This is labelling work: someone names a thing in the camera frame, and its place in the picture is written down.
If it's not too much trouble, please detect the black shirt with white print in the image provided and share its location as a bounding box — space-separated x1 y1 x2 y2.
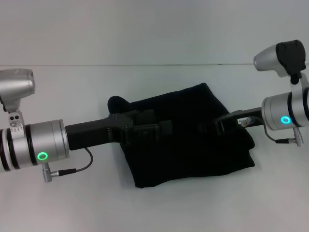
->
107 82 256 189

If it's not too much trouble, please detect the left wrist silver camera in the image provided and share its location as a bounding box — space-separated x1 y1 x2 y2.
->
0 69 36 133

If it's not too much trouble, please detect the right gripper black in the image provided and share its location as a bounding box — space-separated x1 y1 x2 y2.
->
197 108 267 136

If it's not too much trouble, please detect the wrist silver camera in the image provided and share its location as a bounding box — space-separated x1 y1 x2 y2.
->
253 39 307 84
0 69 36 133

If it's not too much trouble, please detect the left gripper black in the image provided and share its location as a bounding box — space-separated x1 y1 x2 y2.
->
65 109 173 151

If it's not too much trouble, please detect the left gripper cable with connector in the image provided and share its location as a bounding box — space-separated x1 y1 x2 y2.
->
42 147 94 183

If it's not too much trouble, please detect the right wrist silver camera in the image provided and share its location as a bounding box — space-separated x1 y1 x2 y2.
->
253 39 307 84

